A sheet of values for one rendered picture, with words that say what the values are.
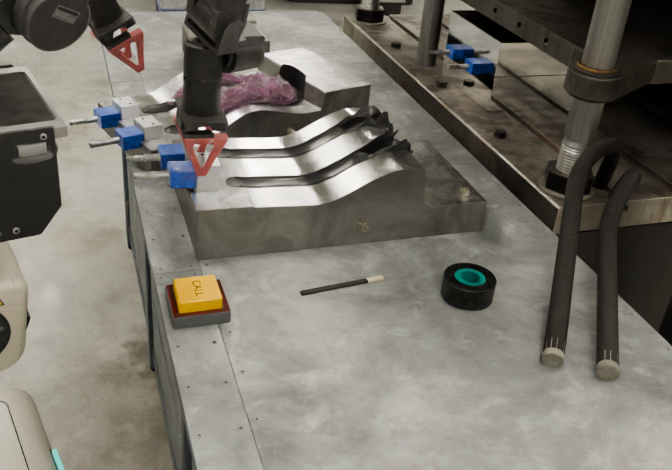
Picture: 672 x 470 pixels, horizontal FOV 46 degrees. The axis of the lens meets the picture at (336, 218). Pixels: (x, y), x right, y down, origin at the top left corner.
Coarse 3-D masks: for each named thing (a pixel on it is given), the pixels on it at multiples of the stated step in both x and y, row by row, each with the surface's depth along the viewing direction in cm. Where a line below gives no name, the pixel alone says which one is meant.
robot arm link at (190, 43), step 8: (192, 40) 114; (200, 40) 114; (184, 48) 114; (192, 48) 113; (200, 48) 113; (208, 48) 113; (184, 56) 115; (192, 56) 113; (200, 56) 113; (208, 56) 113; (216, 56) 114; (224, 56) 118; (232, 56) 118; (184, 64) 115; (192, 64) 114; (200, 64) 114; (208, 64) 114; (216, 64) 115; (224, 64) 119; (184, 72) 116; (192, 72) 114; (200, 72) 114; (208, 72) 115; (216, 72) 115; (200, 80) 115; (208, 80) 115
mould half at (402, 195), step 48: (240, 144) 142; (288, 144) 144; (336, 144) 138; (192, 192) 124; (240, 192) 125; (288, 192) 128; (336, 192) 127; (384, 192) 128; (432, 192) 137; (192, 240) 127; (240, 240) 124; (288, 240) 127; (336, 240) 130; (384, 240) 133
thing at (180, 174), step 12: (204, 156) 125; (168, 168) 124; (180, 168) 123; (192, 168) 124; (216, 168) 123; (168, 180) 124; (180, 180) 122; (192, 180) 123; (204, 180) 123; (216, 180) 124
